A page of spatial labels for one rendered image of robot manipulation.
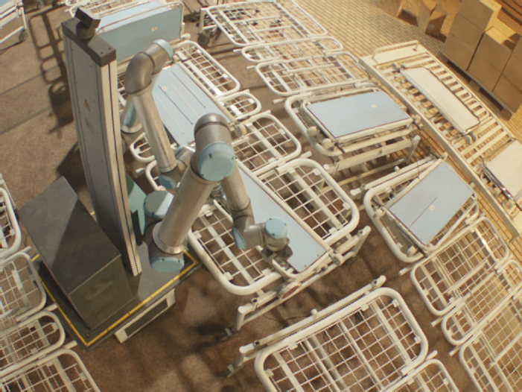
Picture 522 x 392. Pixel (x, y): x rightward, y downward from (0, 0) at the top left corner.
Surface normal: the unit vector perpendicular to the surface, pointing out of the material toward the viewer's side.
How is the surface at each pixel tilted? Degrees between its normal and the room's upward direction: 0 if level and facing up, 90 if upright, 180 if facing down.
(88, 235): 0
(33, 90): 0
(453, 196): 5
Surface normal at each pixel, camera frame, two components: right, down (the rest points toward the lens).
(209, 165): 0.25, 0.73
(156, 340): 0.13, -0.58
